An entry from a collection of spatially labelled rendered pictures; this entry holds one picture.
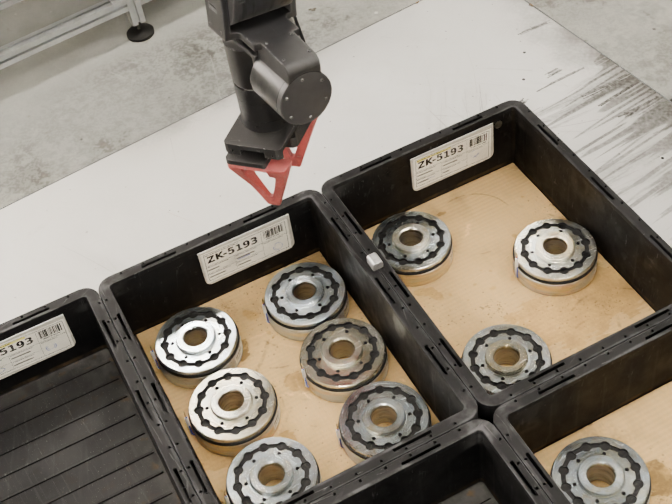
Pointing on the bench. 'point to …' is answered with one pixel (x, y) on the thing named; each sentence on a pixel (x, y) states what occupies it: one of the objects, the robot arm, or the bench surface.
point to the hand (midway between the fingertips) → (283, 178)
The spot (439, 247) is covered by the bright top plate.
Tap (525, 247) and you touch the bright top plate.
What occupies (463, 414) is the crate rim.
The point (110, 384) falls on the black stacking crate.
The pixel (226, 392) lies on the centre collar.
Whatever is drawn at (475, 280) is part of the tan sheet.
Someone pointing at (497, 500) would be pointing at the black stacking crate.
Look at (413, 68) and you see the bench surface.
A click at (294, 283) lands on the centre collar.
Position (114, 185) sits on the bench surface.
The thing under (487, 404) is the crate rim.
